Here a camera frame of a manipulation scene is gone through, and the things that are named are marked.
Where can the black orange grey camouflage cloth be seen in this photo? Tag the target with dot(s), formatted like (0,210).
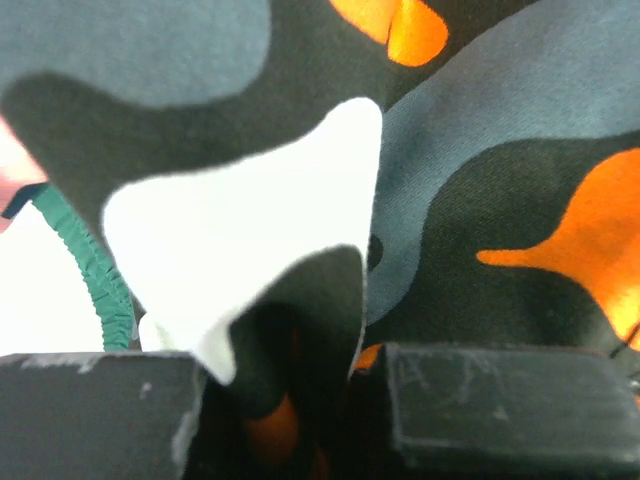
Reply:
(288,187)

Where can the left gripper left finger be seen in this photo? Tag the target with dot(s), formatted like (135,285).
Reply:
(122,415)

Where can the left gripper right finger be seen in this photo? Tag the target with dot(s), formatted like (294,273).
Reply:
(510,411)

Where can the dark teal cloth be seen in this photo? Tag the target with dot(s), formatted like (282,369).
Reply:
(111,298)

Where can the pink patterned cloth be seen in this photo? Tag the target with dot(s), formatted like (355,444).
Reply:
(21,177)

